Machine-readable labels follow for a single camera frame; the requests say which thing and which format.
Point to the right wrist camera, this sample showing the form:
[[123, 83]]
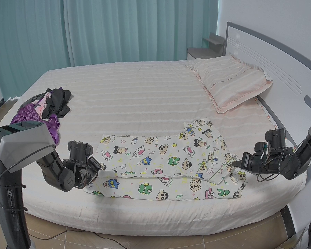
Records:
[[260, 148]]

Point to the blue-green curtain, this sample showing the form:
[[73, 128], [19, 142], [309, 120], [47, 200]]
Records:
[[145, 22], [28, 40]]

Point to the grey bedside table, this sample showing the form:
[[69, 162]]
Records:
[[204, 52]]

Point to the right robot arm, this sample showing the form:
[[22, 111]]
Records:
[[295, 162]]

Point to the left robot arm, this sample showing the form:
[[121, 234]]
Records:
[[7, 203]]

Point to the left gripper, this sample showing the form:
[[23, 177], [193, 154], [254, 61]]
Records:
[[94, 162]]

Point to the white printed pyjama top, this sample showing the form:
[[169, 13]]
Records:
[[158, 159]]

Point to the bed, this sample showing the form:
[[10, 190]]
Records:
[[145, 92]]

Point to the pile of clothes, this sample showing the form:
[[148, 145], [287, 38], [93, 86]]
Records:
[[57, 102]]

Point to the pale pink pillow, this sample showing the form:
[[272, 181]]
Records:
[[230, 84]]

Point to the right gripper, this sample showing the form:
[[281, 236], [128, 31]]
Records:
[[254, 163]]

